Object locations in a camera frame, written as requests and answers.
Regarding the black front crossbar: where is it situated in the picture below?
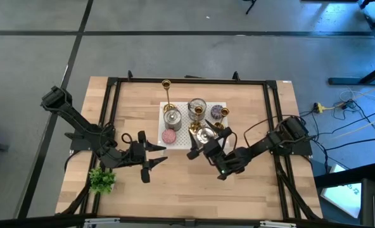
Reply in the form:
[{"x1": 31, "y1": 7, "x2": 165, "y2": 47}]
[{"x1": 0, "y1": 213, "x2": 375, "y2": 228}]

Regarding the pink round candle tin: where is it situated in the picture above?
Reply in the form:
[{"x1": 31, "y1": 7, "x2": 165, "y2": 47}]
[{"x1": 161, "y1": 129, "x2": 177, "y2": 144}]

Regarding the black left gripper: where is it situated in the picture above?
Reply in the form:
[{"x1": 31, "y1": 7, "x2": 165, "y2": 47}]
[{"x1": 124, "y1": 130, "x2": 169, "y2": 184}]

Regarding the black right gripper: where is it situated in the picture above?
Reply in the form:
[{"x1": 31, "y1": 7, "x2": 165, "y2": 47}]
[{"x1": 187, "y1": 118, "x2": 233, "y2": 165}]

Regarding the black desk leg frame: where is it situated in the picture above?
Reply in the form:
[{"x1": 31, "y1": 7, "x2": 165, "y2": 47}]
[{"x1": 328, "y1": 0, "x2": 375, "y2": 86}]

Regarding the black floor cable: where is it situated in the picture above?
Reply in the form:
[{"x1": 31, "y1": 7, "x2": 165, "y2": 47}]
[{"x1": 314, "y1": 136, "x2": 375, "y2": 153}]

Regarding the black stand beam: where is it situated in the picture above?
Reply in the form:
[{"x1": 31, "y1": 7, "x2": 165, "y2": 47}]
[{"x1": 314, "y1": 163, "x2": 375, "y2": 189}]

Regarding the white lit panel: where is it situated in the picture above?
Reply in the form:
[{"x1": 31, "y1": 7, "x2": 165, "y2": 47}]
[{"x1": 319, "y1": 163, "x2": 363, "y2": 219}]

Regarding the silver ribbed candle jar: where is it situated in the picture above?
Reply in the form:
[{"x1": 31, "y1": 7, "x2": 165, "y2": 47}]
[{"x1": 163, "y1": 107, "x2": 182, "y2": 132}]

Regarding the yellow power plug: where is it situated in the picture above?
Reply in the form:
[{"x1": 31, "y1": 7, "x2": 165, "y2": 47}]
[{"x1": 312, "y1": 101, "x2": 329, "y2": 114}]

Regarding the yellow floor cable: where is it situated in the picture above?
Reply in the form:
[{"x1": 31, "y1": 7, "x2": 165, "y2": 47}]
[{"x1": 320, "y1": 80, "x2": 375, "y2": 111}]

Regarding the medium gold candlestick holder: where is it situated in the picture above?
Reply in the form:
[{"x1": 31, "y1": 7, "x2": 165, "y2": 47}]
[{"x1": 212, "y1": 107, "x2": 231, "y2": 131}]

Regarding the black table frame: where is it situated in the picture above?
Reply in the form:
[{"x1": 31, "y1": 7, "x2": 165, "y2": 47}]
[{"x1": 60, "y1": 70, "x2": 323, "y2": 222}]

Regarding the white perforated metal shelf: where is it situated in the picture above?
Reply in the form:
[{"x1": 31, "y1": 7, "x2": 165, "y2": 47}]
[{"x1": 157, "y1": 101, "x2": 231, "y2": 151}]

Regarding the white floor cable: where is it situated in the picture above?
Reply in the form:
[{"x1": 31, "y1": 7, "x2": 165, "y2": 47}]
[{"x1": 331, "y1": 110, "x2": 375, "y2": 140}]

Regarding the purple patterned candle tin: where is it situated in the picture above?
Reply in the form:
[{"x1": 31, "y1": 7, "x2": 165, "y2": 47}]
[{"x1": 210, "y1": 104, "x2": 225, "y2": 120}]

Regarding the clear glass jar with tag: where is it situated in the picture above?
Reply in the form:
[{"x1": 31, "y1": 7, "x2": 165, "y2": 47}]
[{"x1": 187, "y1": 98, "x2": 207, "y2": 122}]

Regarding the tall gold candlestick holder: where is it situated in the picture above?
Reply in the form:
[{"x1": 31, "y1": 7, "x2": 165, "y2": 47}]
[{"x1": 161, "y1": 79, "x2": 177, "y2": 114}]

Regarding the black tripod leg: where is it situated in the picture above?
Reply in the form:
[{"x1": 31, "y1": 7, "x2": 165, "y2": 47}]
[{"x1": 243, "y1": 0, "x2": 258, "y2": 15}]

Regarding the green artificial plant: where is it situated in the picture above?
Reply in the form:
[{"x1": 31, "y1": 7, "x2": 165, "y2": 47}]
[{"x1": 88, "y1": 167, "x2": 117, "y2": 195}]

